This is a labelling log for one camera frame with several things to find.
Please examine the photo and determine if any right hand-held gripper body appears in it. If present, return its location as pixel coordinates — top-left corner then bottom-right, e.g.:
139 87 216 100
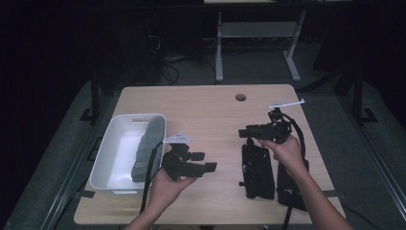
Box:
256 99 305 145

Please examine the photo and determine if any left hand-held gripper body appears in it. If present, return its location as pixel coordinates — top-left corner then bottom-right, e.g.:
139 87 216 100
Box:
161 133 193 182

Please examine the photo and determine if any grey mitten with label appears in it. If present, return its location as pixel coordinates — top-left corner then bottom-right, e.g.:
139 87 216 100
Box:
130 115 166 184

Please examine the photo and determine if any white plastic storage bin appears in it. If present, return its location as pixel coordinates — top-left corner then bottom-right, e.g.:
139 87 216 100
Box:
89 113 168 196

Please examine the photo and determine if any person's left hand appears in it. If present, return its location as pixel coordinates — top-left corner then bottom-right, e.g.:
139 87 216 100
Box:
147 167 199 209

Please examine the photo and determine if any person's right hand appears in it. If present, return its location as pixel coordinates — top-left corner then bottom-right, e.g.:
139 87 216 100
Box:
257 133 309 175

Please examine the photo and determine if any black glove with shiny marks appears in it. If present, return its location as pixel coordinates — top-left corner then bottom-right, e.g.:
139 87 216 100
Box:
238 137 276 199

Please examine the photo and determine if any black glove with small logo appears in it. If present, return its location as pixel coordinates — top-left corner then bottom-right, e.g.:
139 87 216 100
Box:
276 158 310 213

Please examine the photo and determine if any black metal stand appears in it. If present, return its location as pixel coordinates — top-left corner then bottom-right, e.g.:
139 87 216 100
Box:
349 65 378 126
79 71 104 124

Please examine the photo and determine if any right hand-held gripper black cable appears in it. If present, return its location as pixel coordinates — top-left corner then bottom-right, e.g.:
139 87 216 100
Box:
277 110 310 230

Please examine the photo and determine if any hand-held gripper black cable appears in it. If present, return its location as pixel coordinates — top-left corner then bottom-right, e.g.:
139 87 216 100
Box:
277 110 310 230
139 140 166 215

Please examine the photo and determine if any left hand-held gripper black cable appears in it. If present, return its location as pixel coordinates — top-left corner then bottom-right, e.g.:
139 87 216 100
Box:
139 140 166 215

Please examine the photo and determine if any tangle of floor cables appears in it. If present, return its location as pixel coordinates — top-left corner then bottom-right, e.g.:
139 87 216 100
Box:
145 33 218 86

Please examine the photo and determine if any grey metal desk frame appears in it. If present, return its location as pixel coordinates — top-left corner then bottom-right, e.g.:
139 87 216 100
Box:
214 9 307 83

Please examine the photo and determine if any grey floor rail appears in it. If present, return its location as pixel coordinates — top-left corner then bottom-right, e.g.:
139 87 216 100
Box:
39 94 118 230
338 94 406 221

